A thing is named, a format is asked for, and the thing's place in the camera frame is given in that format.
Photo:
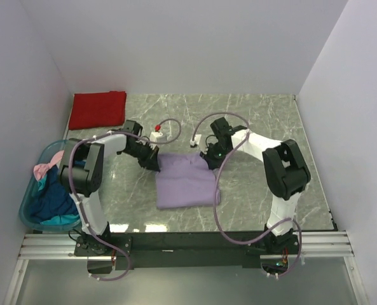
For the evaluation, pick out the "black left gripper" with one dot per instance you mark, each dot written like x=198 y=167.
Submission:
x=150 y=161

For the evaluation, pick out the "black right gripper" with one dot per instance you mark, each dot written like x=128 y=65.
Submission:
x=212 y=163

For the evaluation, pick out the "lavender t shirt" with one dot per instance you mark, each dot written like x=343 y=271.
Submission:
x=184 y=181

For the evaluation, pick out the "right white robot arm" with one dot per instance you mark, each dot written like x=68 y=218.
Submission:
x=286 y=172

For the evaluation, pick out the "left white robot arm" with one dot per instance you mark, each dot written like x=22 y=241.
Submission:
x=81 y=169

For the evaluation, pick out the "folded red t shirt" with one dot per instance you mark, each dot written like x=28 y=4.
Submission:
x=94 y=110

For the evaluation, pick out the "pink garment in basket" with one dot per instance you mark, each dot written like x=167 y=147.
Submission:
x=40 y=170

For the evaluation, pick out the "teal plastic laundry basket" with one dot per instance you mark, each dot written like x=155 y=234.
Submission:
x=46 y=205

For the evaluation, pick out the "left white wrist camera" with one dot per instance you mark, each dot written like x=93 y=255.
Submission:
x=157 y=136

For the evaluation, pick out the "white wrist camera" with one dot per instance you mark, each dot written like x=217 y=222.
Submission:
x=157 y=136
x=196 y=141

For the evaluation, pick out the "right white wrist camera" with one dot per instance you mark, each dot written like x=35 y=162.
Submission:
x=196 y=141

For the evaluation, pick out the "aluminium frame rail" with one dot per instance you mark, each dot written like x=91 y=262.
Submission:
x=60 y=246

